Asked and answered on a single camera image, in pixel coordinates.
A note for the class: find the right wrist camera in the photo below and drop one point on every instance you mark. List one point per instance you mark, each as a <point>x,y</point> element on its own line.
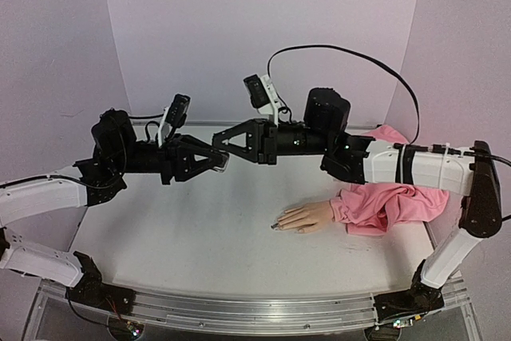
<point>264,97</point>

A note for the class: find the mannequin hand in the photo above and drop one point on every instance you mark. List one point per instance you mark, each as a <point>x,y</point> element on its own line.
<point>306,218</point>

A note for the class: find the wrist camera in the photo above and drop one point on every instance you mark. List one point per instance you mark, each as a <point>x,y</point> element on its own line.
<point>264,97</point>
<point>173,118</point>

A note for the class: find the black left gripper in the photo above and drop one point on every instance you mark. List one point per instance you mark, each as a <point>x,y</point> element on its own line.
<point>176,158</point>

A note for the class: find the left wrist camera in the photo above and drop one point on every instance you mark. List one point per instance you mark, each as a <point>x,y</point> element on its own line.
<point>173,118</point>

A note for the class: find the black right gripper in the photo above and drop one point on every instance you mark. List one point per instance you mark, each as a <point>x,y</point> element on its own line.
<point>269,142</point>

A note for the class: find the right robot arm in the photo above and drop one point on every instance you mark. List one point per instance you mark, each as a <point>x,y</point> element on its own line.
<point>469,172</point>

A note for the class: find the pink hoodie cloth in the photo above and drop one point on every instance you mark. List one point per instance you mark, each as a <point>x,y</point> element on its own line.
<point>373,209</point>

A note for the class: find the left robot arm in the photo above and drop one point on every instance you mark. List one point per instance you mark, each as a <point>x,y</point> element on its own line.
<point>90,182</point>

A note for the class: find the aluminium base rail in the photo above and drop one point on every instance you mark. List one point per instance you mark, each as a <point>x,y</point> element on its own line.
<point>390,312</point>

